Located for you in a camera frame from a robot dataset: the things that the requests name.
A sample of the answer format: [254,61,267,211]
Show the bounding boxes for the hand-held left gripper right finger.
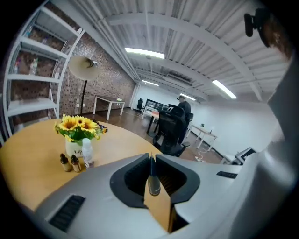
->
[155,154,258,225]

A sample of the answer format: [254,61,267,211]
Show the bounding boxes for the white shelf unit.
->
[3,4,86,138]

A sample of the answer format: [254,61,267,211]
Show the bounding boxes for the white desk wooden top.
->
[186,124,218,150]

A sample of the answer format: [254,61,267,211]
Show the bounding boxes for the black head-worn camera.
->
[244,7,271,47]

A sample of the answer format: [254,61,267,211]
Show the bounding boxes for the ceiling air conditioner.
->
[163,70,194,84]

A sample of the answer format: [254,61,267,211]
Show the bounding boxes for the black mesh office chair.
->
[153,104,191,157]

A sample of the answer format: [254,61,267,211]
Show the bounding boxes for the small amber bottle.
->
[60,153,72,173]
[71,154,82,173]

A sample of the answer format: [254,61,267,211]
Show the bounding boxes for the white tube with purple label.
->
[81,137,95,169]

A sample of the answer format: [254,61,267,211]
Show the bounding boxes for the white power strip with cable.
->
[195,149,211,163]

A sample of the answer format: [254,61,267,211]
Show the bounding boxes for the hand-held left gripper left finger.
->
[34,153,169,239]

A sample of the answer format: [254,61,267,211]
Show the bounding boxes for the black monitor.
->
[145,99,169,110]

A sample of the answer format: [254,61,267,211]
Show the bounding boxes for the white monitor desk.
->
[141,106,155,120]

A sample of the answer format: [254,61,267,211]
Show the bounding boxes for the black cosmetic tube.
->
[147,154,161,196]

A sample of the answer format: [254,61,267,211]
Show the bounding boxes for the sunflower bouquet in white pot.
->
[54,113,108,158]

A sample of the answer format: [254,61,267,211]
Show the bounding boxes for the black desk lamp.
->
[68,55,99,117]

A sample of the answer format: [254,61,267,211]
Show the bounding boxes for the dark top white table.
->
[93,95,126,121]

